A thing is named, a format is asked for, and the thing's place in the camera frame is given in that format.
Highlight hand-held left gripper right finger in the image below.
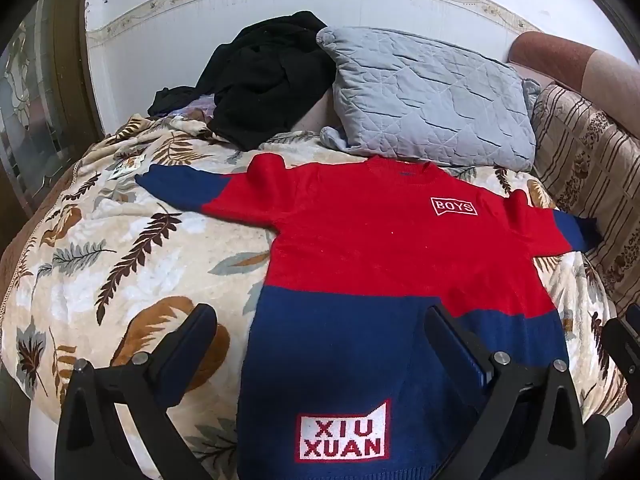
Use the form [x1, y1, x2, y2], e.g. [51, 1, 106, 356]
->
[423, 303, 587, 480]

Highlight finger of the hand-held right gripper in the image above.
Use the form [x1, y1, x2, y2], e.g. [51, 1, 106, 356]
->
[601, 304, 640, 401]

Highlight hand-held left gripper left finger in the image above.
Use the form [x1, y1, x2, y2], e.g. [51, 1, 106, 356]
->
[54, 303, 219, 480]

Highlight red and blue sweater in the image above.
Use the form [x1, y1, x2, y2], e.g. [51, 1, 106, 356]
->
[135, 152, 601, 480]

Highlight black clothes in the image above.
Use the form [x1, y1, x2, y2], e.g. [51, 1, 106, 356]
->
[147, 10, 337, 152]

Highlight leaf print blanket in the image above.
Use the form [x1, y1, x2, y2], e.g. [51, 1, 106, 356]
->
[0, 112, 628, 480]

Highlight striped brown cushion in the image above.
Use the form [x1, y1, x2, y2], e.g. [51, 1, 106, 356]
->
[530, 82, 640, 311]

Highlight purple cloth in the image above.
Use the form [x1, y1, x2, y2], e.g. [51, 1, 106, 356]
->
[177, 95, 221, 121]

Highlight grey quilted pillow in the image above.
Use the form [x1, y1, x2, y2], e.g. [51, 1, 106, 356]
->
[316, 26, 537, 172]

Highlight wooden cabinet with glass door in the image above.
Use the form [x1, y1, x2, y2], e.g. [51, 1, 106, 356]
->
[0, 0, 106, 251]

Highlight brown and pink headboard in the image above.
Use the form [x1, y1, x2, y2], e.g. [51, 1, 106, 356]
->
[507, 31, 640, 116]

